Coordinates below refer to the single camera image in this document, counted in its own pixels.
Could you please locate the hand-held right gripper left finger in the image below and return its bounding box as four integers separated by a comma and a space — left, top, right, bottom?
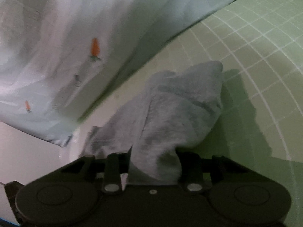
60, 152, 132, 194

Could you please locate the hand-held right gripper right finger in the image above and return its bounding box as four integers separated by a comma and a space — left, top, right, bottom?
177, 151, 247, 193

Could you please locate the grey hoodie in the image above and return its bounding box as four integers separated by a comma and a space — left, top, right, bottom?
84, 61, 224, 185

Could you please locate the white rounded board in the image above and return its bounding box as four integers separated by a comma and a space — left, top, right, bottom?
0, 122, 88, 187

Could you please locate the pale carrot print sheet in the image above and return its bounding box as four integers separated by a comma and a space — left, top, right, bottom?
0, 0, 263, 148

